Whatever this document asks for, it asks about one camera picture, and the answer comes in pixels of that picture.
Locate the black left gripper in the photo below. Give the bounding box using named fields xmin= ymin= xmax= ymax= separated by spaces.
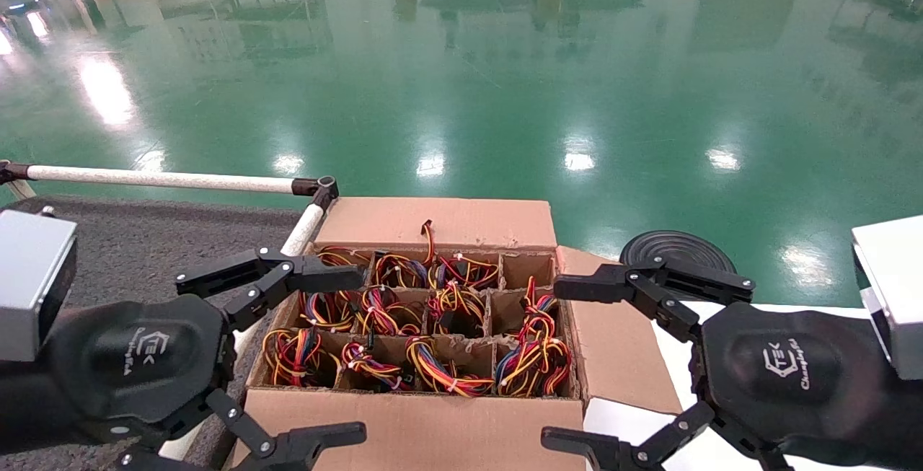
xmin=47 ymin=247 xmax=367 ymax=471

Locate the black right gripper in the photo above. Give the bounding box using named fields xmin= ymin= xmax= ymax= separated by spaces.
xmin=541 ymin=255 xmax=896 ymax=471

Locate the brown cardboard divider box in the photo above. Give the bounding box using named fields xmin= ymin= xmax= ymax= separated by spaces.
xmin=231 ymin=197 xmax=682 ymax=471

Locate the black round ribbed disc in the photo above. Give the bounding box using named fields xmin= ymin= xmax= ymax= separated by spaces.
xmin=619 ymin=230 xmax=738 ymax=277

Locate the grey felt table mat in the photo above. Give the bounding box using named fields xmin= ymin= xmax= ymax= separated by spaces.
xmin=0 ymin=195 xmax=304 ymax=471

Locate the white pipe rail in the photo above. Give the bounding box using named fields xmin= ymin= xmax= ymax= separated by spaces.
xmin=157 ymin=203 xmax=327 ymax=462
xmin=25 ymin=164 xmax=298 ymax=195

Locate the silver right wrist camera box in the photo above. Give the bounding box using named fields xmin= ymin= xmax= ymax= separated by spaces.
xmin=851 ymin=215 xmax=923 ymax=382

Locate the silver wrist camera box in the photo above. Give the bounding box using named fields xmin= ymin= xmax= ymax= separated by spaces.
xmin=0 ymin=208 xmax=78 ymax=362
xmin=851 ymin=215 xmax=923 ymax=382

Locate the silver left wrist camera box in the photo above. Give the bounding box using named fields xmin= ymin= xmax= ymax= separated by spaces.
xmin=0 ymin=208 xmax=78 ymax=362

